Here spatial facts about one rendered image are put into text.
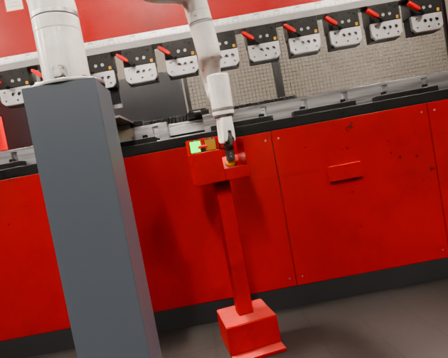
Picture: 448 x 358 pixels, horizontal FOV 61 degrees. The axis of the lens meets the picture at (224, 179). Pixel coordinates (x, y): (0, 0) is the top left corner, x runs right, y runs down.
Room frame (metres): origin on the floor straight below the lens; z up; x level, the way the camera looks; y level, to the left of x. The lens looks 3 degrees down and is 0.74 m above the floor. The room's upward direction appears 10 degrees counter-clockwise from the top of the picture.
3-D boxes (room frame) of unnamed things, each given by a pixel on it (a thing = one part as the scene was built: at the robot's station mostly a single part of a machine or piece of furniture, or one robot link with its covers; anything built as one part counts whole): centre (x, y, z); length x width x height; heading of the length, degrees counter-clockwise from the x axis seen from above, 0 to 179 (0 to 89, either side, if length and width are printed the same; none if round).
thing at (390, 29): (1.90, -0.90, 1.26); 0.15 x 0.09 x 0.17; 91
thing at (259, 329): (1.48, 0.01, 0.06); 0.25 x 0.20 x 0.12; 12
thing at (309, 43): (1.89, -0.50, 1.26); 0.15 x 0.09 x 0.17; 91
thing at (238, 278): (1.51, 0.01, 0.39); 0.06 x 0.06 x 0.54; 12
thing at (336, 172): (1.74, -0.55, 0.59); 0.15 x 0.02 x 0.07; 91
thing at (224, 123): (1.49, -0.04, 0.86); 0.10 x 0.07 x 0.11; 12
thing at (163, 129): (1.88, 0.42, 0.92); 0.39 x 0.06 x 0.10; 91
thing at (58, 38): (1.04, 0.37, 1.09); 0.19 x 0.19 x 0.18
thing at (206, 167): (1.51, 0.01, 0.75); 0.20 x 0.16 x 0.18; 102
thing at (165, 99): (2.39, 0.72, 1.12); 1.13 x 0.02 x 0.44; 91
